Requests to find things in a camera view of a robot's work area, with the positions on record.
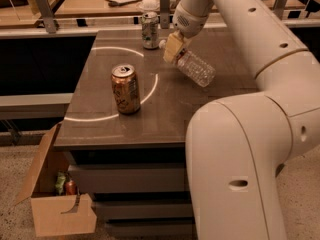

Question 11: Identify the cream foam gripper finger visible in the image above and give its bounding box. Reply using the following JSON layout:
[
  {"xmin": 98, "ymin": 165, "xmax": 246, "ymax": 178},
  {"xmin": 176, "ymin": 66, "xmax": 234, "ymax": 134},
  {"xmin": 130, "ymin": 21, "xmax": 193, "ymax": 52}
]
[{"xmin": 163, "ymin": 31, "xmax": 186, "ymax": 64}]

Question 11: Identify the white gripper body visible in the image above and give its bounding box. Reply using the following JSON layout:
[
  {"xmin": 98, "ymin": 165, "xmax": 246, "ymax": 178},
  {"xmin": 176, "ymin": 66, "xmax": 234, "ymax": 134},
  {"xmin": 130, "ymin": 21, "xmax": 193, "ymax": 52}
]
[{"xmin": 172, "ymin": 3, "xmax": 208, "ymax": 39}]

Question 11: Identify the clear plastic water bottle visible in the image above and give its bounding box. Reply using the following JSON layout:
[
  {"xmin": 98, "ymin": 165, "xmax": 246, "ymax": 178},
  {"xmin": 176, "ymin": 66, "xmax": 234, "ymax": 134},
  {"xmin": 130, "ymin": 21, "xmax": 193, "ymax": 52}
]
[{"xmin": 171, "ymin": 47, "xmax": 216, "ymax": 87}]

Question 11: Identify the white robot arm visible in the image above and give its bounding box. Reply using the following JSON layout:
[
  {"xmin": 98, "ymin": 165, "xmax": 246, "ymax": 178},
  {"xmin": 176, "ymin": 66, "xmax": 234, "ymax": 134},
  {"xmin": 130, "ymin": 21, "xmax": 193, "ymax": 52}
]
[{"xmin": 165, "ymin": 0, "xmax": 320, "ymax": 240}]

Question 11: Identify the silver green soda can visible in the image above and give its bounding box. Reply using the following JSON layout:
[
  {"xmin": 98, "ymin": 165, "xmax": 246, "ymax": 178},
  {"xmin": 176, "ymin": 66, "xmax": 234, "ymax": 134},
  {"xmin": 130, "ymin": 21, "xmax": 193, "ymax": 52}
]
[{"xmin": 141, "ymin": 11, "xmax": 159, "ymax": 49}]

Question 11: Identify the white round lid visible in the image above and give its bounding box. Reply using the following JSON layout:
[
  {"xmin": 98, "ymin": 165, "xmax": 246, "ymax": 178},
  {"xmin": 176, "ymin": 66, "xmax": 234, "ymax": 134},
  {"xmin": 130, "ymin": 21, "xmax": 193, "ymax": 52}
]
[{"xmin": 137, "ymin": 0, "xmax": 159, "ymax": 12}]

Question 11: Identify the gold soda can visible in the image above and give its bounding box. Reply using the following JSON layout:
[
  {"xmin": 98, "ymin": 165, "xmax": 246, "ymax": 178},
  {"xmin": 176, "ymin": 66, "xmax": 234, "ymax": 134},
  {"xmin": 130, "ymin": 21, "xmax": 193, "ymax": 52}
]
[{"xmin": 111, "ymin": 64, "xmax": 140, "ymax": 114}]

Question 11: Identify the grey drawer cabinet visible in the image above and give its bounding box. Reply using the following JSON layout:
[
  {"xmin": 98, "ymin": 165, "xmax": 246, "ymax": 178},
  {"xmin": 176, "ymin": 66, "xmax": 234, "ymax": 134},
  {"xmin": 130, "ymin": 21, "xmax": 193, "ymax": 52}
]
[{"xmin": 54, "ymin": 28, "xmax": 256, "ymax": 237}]

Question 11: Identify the green snack bag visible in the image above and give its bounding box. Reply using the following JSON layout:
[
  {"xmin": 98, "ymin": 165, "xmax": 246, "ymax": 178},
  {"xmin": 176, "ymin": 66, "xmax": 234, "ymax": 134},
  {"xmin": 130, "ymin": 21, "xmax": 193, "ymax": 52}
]
[{"xmin": 55, "ymin": 171, "xmax": 67, "ymax": 195}]

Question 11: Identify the red can in box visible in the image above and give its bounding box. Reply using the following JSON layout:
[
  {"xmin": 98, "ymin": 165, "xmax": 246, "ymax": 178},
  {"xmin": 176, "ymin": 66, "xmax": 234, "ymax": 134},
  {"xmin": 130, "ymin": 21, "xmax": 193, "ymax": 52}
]
[{"xmin": 65, "ymin": 180, "xmax": 77, "ymax": 195}]

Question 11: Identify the open cardboard box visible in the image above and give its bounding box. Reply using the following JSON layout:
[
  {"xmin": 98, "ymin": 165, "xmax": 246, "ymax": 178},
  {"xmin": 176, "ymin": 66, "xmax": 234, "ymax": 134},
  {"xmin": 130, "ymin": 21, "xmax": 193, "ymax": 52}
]
[{"xmin": 15, "ymin": 124, "xmax": 97, "ymax": 237}]

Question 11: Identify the middle metal bracket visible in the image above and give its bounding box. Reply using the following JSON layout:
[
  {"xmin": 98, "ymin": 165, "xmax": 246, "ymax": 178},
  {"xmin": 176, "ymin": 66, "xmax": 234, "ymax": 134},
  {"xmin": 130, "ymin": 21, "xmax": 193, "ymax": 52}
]
[{"xmin": 160, "ymin": 0, "xmax": 170, "ymax": 29}]

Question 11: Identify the left metal bracket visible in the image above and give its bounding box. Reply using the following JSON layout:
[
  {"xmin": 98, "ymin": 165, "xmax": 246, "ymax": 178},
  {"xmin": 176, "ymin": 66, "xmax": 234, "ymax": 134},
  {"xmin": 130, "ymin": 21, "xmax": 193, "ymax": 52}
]
[{"xmin": 35, "ymin": 0, "xmax": 57, "ymax": 34}]

